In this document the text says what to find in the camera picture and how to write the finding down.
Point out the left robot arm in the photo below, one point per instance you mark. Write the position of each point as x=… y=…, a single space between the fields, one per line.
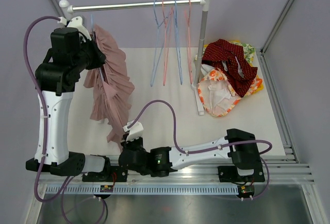
x=73 y=50

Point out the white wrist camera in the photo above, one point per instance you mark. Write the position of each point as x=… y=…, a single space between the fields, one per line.
x=76 y=22
x=135 y=132

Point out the red polka dot skirt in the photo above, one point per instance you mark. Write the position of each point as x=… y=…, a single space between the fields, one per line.
x=229 y=58

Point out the slotted cable duct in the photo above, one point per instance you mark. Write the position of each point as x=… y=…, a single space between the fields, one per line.
x=123 y=189

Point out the pink wire hanger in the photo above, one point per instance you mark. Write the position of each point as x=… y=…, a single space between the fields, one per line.
x=187 y=14
x=167 y=35

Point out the pink pleated skirt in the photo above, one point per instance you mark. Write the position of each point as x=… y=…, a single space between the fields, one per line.
x=111 y=86

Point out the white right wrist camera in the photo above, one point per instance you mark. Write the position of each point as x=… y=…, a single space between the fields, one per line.
x=135 y=132

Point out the white and silver clothes rack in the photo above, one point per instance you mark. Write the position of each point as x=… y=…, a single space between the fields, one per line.
x=69 y=10

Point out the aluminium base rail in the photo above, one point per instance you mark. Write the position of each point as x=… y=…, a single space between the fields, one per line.
x=282 y=172

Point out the orange floral skirt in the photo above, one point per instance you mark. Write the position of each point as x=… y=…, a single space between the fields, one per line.
x=216 y=94

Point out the blue wire hanger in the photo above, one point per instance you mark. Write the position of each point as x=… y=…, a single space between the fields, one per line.
x=100 y=59
x=179 y=60
x=157 y=50

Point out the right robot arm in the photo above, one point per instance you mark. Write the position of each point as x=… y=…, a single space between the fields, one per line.
x=237 y=146

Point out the lemon print skirt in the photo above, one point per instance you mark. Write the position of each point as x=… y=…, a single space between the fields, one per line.
x=248 y=51

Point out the yellow plastic tray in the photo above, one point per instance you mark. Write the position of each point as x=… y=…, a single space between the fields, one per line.
x=257 y=84

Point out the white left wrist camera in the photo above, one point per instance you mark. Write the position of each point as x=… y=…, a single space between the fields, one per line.
x=76 y=22

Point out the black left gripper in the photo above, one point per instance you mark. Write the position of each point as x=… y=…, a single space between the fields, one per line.
x=98 y=57

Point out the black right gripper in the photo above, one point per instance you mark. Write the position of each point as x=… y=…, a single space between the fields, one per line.
x=128 y=144

